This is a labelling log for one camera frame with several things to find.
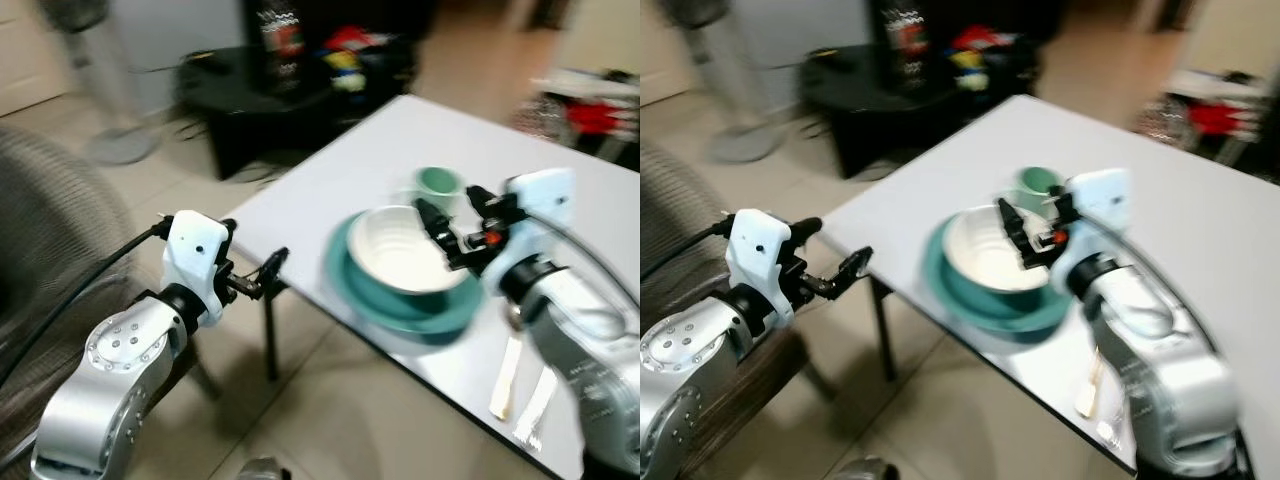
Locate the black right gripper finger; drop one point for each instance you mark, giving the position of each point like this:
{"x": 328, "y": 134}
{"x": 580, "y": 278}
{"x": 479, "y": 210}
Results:
{"x": 1060, "y": 198}
{"x": 438, "y": 235}
{"x": 483, "y": 200}
{"x": 1018, "y": 238}

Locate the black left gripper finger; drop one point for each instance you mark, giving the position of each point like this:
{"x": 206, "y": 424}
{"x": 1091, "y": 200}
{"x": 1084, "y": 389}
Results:
{"x": 250, "y": 288}
{"x": 274, "y": 264}
{"x": 856, "y": 264}
{"x": 828, "y": 288}

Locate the white bowl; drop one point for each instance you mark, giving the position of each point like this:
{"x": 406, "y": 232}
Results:
{"x": 985, "y": 255}
{"x": 395, "y": 255}

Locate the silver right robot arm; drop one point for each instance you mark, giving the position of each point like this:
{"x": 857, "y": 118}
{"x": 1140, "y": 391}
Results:
{"x": 1160, "y": 360}
{"x": 580, "y": 350}

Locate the green mug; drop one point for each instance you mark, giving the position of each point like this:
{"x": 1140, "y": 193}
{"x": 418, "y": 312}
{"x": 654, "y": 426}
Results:
{"x": 438, "y": 188}
{"x": 1035, "y": 185}

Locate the black table leg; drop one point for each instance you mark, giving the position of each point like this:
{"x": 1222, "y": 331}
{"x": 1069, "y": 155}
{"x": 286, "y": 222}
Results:
{"x": 883, "y": 330}
{"x": 271, "y": 335}

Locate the teal plate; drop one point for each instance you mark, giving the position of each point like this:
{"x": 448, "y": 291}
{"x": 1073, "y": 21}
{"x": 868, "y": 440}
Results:
{"x": 410, "y": 308}
{"x": 1000, "y": 308}

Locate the gold spoon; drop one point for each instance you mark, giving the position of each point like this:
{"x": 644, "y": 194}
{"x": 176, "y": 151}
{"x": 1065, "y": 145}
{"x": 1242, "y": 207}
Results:
{"x": 1090, "y": 385}
{"x": 507, "y": 375}

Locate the white rack with red cloth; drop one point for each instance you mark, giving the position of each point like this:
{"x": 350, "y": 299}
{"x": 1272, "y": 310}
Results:
{"x": 1215, "y": 115}
{"x": 595, "y": 115}

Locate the black side table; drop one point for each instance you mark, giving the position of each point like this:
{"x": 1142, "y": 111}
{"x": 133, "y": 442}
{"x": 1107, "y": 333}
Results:
{"x": 260, "y": 115}
{"x": 880, "y": 115}

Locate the colourful toy pile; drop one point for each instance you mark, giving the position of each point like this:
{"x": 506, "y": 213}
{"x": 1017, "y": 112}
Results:
{"x": 352, "y": 60}
{"x": 980, "y": 58}

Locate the silver fork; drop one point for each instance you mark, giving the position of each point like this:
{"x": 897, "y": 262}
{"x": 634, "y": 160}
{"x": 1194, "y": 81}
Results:
{"x": 535, "y": 410}
{"x": 1107, "y": 432}

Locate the grey robot foot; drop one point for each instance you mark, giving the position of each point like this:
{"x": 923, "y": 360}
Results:
{"x": 262, "y": 470}
{"x": 875, "y": 470}

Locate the grey standing fan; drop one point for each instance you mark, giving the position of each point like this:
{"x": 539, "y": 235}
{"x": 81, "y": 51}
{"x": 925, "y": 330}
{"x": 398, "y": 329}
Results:
{"x": 725, "y": 70}
{"x": 100, "y": 70}

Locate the black printed bottle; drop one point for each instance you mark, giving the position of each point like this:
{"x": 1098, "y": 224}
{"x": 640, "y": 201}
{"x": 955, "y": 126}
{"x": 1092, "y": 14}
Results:
{"x": 908, "y": 45}
{"x": 282, "y": 45}

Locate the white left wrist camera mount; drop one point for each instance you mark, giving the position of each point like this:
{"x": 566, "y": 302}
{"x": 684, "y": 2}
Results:
{"x": 195, "y": 255}
{"x": 760, "y": 255}

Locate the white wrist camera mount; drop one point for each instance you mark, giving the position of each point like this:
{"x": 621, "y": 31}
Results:
{"x": 195, "y": 255}
{"x": 1100, "y": 200}
{"x": 760, "y": 255}
{"x": 545, "y": 200}

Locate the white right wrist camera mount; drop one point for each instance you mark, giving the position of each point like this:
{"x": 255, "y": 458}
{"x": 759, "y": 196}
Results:
{"x": 545, "y": 200}
{"x": 1100, "y": 200}

